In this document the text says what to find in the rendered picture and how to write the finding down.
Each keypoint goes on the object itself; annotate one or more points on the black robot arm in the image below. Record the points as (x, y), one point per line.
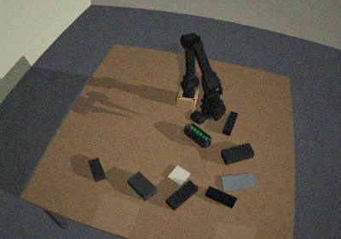
(194, 47)

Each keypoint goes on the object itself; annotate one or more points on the dark grey controller unit with white label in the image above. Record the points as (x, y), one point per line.
(197, 135)

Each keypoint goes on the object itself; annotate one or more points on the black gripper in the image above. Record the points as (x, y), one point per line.
(200, 117)

